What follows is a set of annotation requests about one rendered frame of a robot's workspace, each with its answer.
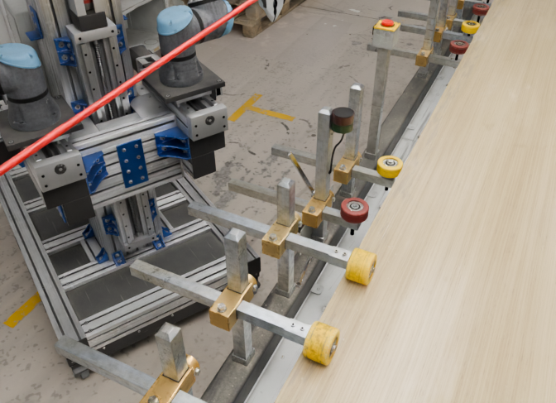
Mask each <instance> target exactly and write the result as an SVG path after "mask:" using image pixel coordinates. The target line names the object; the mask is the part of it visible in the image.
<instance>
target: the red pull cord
mask: <svg viewBox="0 0 556 403"><path fill-rule="evenodd" d="M256 1H258V0H247V1H246V2H244V3H243V4H242V5H240V6H239V7H237V8H235V9H234V10H232V11H231V12H230V13H228V14H227V15H225V16H224V17H222V18H220V19H219V20H217V21H216V22H215V23H213V24H212V25H210V26H208V27H207V28H205V29H204V30H202V31H201V32H200V33H198V34H197V35H195V36H193V37H192V38H190V39H189V40H187V41H186V42H185V43H183V44H182V45H180V46H178V47H177V48H175V49H174V50H172V51H171V52H170V53H168V54H167V55H165V56H163V57H162V58H160V59H159V60H158V61H156V62H155V63H153V64H152V65H150V66H148V67H147V68H145V69H144V70H143V71H141V72H140V73H138V74H136V75H135V76H133V77H132V78H130V79H129V80H128V81H126V82H125V83H123V84H121V85H120V86H118V87H117V88H115V89H114V90H113V91H111V92H110V93H108V94H106V95H105V96H103V97H102V98H101V99H99V100H98V101H96V102H95V103H93V104H91V105H90V106H88V107H87V108H86V109H84V110H83V111H81V112H80V113H78V114H76V115H75V116H73V117H72V118H71V119H69V120H68V121H66V122H64V123H63V124H61V125H60V126H58V127H57V128H56V129H54V130H53V131H51V132H49V133H48V134H46V135H45V136H43V137H42V138H41V139H39V140H38V141H36V142H34V143H33V144H31V145H30V146H29V147H27V148H26V149H24V150H23V151H21V152H19V153H18V154H16V155H15V156H14V157H12V158H11V159H9V160H8V161H6V162H4V163H3V164H1V165H0V176H2V175H4V174H5V173H7V172H8V171H9V170H10V169H12V168H13V167H15V166H17V165H18V164H20V163H21V162H23V161H24V160H25V159H26V158H28V157H29V156H31V155H33V154H34V153H36V152H37V151H39V150H40V149H41V148H42V147H44V146H46V145H47V144H49V143H50V142H52V141H54V140H55V139H56V138H57V137H59V136H60V135H62V134H63V133H65V132H67V131H68V130H70V129H71V128H72V127H73V126H75V125H76V124H78V123H79V122H81V121H83V120H84V119H85V118H87V117H88V116H89V115H91V114H92V113H94V112H96V111H97V110H99V109H100V108H101V107H103V106H104V105H105V104H107V103H109V102H110V101H112V100H113V99H115V98H116V97H117V96H119V95H120V94H122V93H123V92H125V91H126V90H128V89H129V88H131V87H132V86H133V85H135V84H136V83H138V82H139V81H141V80H142V79H144V78H145V77H147V76H148V75H149V74H151V73H152V72H154V71H155V70H157V69H159V68H160V67H161V66H162V65H164V64H166V63H167V62H169V61H170V60H172V59H173V58H175V57H176V56H177V55H179V54H180V53H182V52H183V51H185V50H186V49H188V48H189V47H191V46H192V45H193V44H195V43H196V42H198V41H200V40H201V39H202V38H204V37H205V36H207V35H208V34H209V33H211V32H212V31H214V30H216V29H217V28H218V27H220V26H221V25H222V24H224V23H225V22H227V21H229V20H230V19H232V18H233V17H235V16H236V15H237V14H238V13H240V12H242V11H243V10H245V9H246V8H248V7H249V6H251V5H252V4H253V3H254V2H256Z"/></svg>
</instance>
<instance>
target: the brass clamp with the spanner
mask: <svg viewBox="0 0 556 403"><path fill-rule="evenodd" d="M334 201H335V198H334V194H333V191H332V190H329V196H328V197H327V198H326V200H325V201H323V200H320V199H316V198H315V197H314V196H313V197H312V199H311V200H310V201H309V202H308V204H307V205H306V207H305V208H304V210H303V211H302V224H304V225H307V226H310V227H312V228H318V226H319V225H320V224H321V222H322V212H323V211H324V209H325V207H326V206H327V207H330V208H331V207H332V202H334ZM310 206H313V207H314V209H315V212H314V213H310V212H309V207H310Z"/></svg>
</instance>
